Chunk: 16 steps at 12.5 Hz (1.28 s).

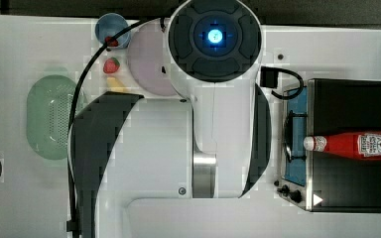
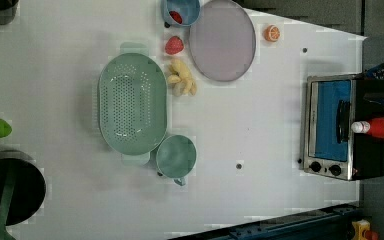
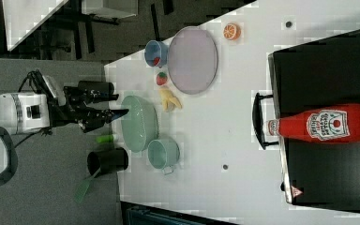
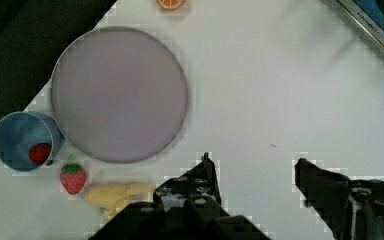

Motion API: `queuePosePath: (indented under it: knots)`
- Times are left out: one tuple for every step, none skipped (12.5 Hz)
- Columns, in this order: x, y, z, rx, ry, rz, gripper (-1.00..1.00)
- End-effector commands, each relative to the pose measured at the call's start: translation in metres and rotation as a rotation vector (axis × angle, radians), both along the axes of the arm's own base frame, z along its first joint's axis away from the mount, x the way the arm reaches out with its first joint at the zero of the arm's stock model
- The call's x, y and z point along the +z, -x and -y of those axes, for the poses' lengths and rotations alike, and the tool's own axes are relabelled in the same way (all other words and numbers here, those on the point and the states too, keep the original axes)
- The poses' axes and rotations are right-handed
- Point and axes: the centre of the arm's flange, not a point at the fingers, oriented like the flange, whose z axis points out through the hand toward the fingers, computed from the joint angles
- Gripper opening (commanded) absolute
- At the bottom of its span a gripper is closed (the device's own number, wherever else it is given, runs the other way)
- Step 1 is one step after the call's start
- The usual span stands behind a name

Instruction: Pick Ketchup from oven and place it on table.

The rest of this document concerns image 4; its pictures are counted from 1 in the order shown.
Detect strawberry inside blue cup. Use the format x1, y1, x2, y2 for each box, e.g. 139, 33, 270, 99
28, 143, 52, 165

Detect grey round plate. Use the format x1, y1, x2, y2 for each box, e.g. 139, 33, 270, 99
51, 27, 189, 163

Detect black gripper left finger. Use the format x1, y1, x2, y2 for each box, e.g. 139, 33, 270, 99
88, 154, 270, 240

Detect orange slice toy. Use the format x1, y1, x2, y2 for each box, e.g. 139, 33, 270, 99
156, 0, 187, 11

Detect blue cup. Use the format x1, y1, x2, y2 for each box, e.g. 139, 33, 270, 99
0, 112, 64, 172

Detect red toy strawberry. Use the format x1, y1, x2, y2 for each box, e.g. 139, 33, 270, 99
60, 164, 87, 195

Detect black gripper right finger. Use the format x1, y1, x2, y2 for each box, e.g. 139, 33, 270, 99
294, 158, 384, 240

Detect yellow peeled toy banana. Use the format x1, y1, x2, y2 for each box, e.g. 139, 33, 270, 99
84, 183, 154, 221

